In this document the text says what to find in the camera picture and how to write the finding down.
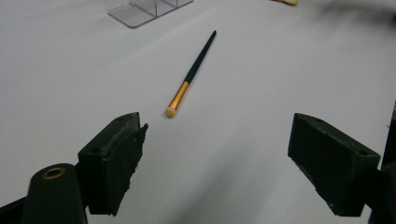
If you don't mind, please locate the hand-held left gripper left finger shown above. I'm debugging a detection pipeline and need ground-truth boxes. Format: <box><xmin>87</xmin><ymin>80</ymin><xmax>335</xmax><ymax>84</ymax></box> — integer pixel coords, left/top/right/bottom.
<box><xmin>77</xmin><ymin>111</ymin><xmax>149</xmax><ymax>217</ymax></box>

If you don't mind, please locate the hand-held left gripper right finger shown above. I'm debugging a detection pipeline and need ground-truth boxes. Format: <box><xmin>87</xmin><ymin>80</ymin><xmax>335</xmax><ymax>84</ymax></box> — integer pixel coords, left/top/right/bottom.
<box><xmin>287</xmin><ymin>112</ymin><xmax>382</xmax><ymax>217</ymax></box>

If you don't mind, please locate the clear acrylic organizer box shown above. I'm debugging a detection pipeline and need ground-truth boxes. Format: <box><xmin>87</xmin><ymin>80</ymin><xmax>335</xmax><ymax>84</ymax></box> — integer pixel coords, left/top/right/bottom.
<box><xmin>104</xmin><ymin>0</ymin><xmax>194</xmax><ymax>29</ymax></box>

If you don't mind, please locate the white table cover sheet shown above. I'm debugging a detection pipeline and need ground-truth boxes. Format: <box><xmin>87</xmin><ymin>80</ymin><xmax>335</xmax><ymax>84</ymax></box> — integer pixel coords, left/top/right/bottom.
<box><xmin>0</xmin><ymin>0</ymin><xmax>396</xmax><ymax>224</ymax></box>

